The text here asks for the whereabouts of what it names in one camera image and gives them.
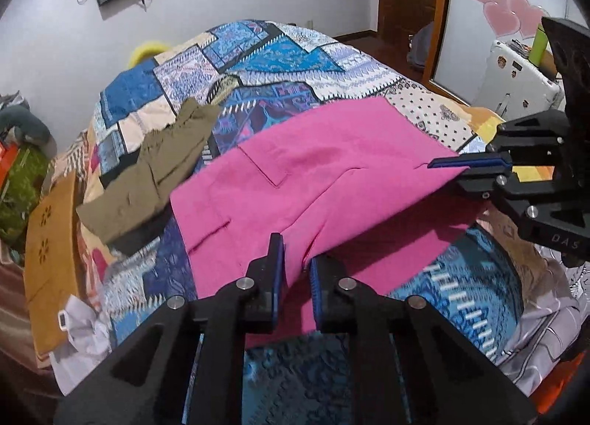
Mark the pink heart stickers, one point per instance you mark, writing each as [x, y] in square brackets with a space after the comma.
[511, 14]

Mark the green patterned cloth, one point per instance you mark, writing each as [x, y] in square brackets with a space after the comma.
[20, 194]

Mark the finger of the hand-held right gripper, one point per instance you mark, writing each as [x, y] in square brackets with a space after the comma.
[530, 213]
[470, 160]

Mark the patchwork printed bed blanket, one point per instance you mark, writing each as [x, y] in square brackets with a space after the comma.
[276, 56]

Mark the mustard brown cloth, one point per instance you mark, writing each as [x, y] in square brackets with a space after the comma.
[50, 259]

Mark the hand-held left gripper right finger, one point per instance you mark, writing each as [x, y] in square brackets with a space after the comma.
[315, 296]

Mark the grey backpack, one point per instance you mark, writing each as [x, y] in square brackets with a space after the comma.
[421, 47]

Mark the green upright object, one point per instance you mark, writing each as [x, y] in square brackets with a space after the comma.
[538, 44]

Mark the white wardrobe door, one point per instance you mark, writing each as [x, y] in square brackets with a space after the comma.
[479, 47]

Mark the olive green pants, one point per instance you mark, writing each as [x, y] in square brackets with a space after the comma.
[152, 166]

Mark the pink pants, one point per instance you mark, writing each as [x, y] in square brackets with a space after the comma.
[322, 162]

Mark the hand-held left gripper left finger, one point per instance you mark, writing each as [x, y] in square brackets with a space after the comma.
[278, 282]

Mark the white crumpled cloth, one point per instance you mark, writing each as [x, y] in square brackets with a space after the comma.
[83, 337]

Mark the grey stuffed toy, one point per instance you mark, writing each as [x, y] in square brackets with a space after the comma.
[25, 123]

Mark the grey white printed cloth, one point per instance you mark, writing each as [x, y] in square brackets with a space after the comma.
[548, 314]

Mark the orange box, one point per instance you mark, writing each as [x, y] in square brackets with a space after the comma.
[7, 162]

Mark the orange cloth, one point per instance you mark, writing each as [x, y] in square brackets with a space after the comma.
[555, 383]

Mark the yellow pillow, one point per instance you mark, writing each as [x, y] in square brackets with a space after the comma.
[145, 49]

